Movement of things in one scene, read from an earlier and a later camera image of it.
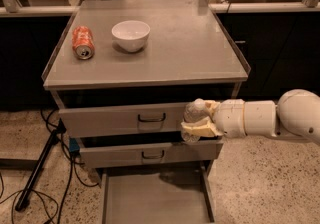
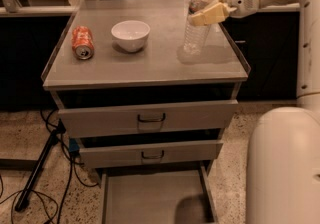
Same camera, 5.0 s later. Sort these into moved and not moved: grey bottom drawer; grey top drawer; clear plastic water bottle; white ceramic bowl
Moved: clear plastic water bottle
Not moved: grey top drawer; grey bottom drawer; white ceramic bowl
